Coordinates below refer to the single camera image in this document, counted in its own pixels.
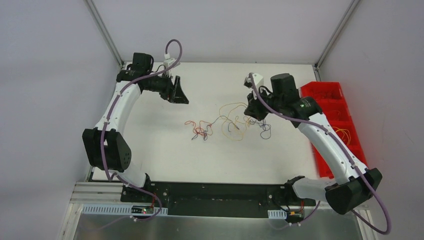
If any white cable duct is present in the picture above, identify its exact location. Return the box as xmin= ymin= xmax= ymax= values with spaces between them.
xmin=267 ymin=209 xmax=287 ymax=220
xmin=81 ymin=204 xmax=168 ymax=217

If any thin red wire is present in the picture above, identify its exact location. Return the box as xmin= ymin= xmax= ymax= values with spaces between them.
xmin=184 ymin=119 xmax=214 ymax=141

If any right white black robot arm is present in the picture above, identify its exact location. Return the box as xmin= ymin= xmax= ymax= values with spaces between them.
xmin=243 ymin=72 xmax=383 ymax=215

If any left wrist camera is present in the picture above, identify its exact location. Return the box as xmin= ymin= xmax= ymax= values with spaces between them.
xmin=163 ymin=53 xmax=176 ymax=78

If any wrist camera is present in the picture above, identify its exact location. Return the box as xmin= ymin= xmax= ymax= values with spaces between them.
xmin=243 ymin=72 xmax=264 ymax=99
xmin=163 ymin=53 xmax=176 ymax=78

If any right white cable duct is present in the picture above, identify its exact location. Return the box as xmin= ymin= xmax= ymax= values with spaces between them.
xmin=267 ymin=209 xmax=287 ymax=220

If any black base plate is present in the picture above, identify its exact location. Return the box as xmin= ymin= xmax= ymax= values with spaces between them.
xmin=120 ymin=181 xmax=316 ymax=218

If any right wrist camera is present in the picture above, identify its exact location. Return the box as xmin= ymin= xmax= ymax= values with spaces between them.
xmin=243 ymin=72 xmax=264 ymax=99

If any short dark purple wire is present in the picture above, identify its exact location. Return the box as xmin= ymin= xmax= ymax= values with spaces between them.
xmin=248 ymin=118 xmax=273 ymax=140

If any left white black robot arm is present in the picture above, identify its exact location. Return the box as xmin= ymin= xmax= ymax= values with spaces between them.
xmin=82 ymin=52 xmax=189 ymax=203

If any aluminium frame rail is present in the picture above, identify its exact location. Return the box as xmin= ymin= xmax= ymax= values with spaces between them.
xmin=70 ymin=181 xmax=369 ymax=210

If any red plastic bin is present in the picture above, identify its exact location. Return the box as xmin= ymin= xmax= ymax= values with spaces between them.
xmin=300 ymin=81 xmax=368 ymax=165

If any left white cable duct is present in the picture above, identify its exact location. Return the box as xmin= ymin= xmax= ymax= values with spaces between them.
xmin=81 ymin=204 xmax=168 ymax=217

